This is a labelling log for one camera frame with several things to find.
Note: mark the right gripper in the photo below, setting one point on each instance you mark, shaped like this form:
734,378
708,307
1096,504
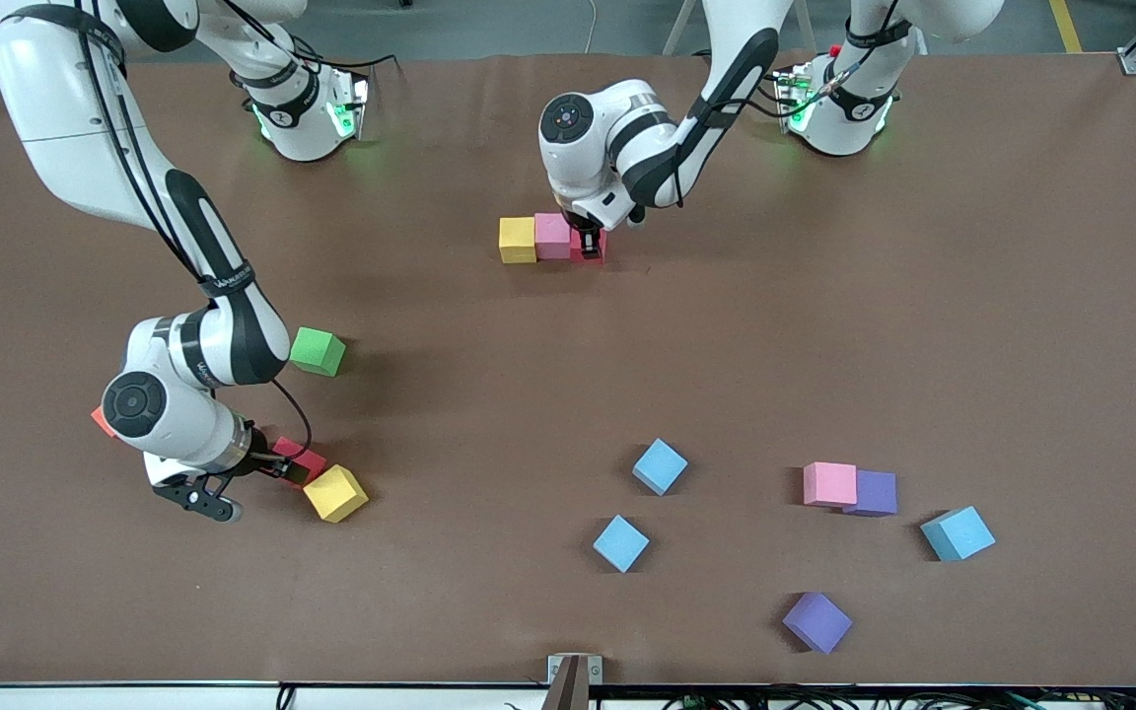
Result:
263,461

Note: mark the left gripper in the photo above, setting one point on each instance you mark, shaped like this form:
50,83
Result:
589,237

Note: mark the red foam block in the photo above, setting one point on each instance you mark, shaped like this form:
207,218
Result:
307,452
603,247

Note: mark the pink foam block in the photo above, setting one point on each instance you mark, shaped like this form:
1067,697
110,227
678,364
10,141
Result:
552,237
829,484

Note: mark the yellow foam block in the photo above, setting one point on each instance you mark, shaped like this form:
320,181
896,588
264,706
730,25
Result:
517,240
335,493

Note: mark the blue foam block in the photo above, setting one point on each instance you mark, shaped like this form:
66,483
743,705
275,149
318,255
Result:
958,533
620,543
660,466

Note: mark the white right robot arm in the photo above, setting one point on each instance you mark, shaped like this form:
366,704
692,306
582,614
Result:
65,118

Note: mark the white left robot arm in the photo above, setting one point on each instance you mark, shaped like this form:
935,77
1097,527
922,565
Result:
588,168

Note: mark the green foam block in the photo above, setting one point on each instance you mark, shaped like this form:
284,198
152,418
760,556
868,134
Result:
319,352

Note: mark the brown table mat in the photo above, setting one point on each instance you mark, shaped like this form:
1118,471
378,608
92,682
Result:
529,394

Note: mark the orange foam block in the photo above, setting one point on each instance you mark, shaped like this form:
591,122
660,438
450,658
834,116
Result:
100,422

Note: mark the grey metal stand leg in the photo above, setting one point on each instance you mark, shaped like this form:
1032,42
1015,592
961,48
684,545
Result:
678,30

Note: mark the purple foam block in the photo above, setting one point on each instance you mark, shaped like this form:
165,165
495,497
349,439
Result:
879,493
816,622

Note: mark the metal bracket at table edge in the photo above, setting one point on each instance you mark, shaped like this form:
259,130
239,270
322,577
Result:
573,680

